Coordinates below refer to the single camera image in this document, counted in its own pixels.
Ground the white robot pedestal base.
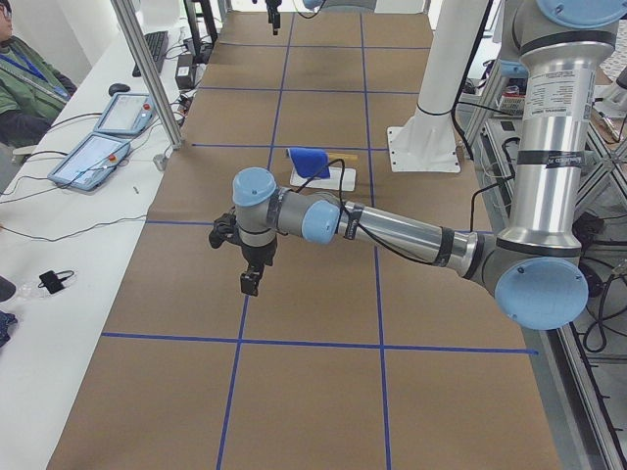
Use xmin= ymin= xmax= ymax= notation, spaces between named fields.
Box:
xmin=387 ymin=0 xmax=491 ymax=173

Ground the aluminium frame post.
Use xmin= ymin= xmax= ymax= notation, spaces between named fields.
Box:
xmin=111 ymin=0 xmax=182 ymax=151

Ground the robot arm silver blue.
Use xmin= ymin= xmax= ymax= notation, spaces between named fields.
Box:
xmin=230 ymin=1 xmax=626 ymax=330
xmin=265 ymin=0 xmax=377 ymax=35

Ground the lower blue teach pendant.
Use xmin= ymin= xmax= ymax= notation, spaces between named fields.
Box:
xmin=47 ymin=132 xmax=130 ymax=192

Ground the black keyboard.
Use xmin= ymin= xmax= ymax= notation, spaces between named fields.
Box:
xmin=144 ymin=30 xmax=169 ymax=73

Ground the upper blue teach pendant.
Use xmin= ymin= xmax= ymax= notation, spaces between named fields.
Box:
xmin=94 ymin=92 xmax=154 ymax=137

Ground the white towel rack base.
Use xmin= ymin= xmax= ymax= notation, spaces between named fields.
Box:
xmin=307 ymin=166 xmax=357 ymax=192

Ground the blue teach pendant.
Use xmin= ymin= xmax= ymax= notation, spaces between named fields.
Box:
xmin=47 ymin=132 xmax=130 ymax=192
xmin=94 ymin=92 xmax=154 ymax=137

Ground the blue towel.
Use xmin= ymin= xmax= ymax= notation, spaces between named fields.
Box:
xmin=286 ymin=147 xmax=330 ymax=179

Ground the seated person green jacket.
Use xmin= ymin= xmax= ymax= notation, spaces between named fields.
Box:
xmin=1 ymin=1 xmax=76 ymax=148

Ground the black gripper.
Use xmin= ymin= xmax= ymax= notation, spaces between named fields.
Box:
xmin=265 ymin=0 xmax=281 ymax=35
xmin=240 ymin=242 xmax=277 ymax=296

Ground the black computer mouse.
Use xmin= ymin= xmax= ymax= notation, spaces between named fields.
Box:
xmin=108 ymin=83 xmax=130 ymax=97

